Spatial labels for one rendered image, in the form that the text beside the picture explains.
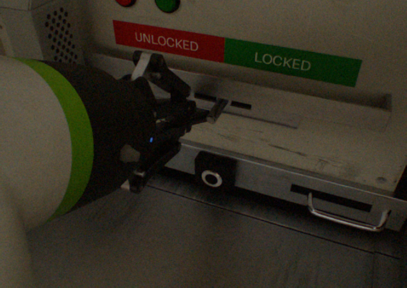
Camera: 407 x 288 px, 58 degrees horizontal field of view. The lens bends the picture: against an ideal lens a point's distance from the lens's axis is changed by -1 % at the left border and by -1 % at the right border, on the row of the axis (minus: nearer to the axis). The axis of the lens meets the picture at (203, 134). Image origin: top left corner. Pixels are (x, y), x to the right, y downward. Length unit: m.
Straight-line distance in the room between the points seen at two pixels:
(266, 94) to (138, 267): 0.28
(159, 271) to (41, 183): 0.37
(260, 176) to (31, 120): 0.43
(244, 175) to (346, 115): 0.20
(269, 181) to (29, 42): 0.37
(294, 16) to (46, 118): 0.32
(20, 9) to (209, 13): 0.21
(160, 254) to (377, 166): 0.31
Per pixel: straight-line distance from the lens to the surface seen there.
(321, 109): 0.44
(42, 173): 0.17
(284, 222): 0.58
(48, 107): 0.18
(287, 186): 0.56
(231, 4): 0.45
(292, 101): 0.44
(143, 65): 0.32
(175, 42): 0.50
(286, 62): 0.46
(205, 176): 0.56
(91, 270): 0.54
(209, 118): 0.46
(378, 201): 0.55
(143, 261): 0.53
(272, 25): 0.45
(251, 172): 0.56
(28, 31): 0.47
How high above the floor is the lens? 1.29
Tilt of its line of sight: 38 degrees down
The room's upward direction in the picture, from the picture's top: straight up
